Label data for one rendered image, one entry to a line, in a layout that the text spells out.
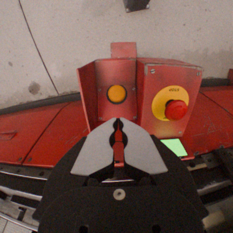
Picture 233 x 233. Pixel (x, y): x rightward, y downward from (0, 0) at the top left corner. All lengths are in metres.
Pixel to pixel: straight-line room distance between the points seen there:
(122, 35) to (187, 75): 0.80
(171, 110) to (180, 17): 0.98
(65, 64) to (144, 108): 0.92
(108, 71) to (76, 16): 0.83
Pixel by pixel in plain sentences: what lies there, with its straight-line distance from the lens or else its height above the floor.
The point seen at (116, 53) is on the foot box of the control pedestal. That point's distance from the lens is 0.83.
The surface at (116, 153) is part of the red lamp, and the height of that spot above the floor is 0.82.
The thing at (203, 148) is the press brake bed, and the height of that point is 0.75.
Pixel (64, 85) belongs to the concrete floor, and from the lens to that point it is 1.11.
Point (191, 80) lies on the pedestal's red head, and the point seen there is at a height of 0.78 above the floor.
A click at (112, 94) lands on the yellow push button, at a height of 0.73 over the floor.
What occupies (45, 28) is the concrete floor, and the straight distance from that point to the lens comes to 1.13.
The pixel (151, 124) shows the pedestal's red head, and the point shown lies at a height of 0.78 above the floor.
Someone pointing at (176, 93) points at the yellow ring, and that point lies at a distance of 0.21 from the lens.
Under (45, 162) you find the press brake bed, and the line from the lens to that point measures 0.47.
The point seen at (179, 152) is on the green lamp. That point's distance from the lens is 0.24.
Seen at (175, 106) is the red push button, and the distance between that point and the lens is 0.18.
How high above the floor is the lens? 0.95
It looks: 57 degrees down
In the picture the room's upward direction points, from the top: 180 degrees counter-clockwise
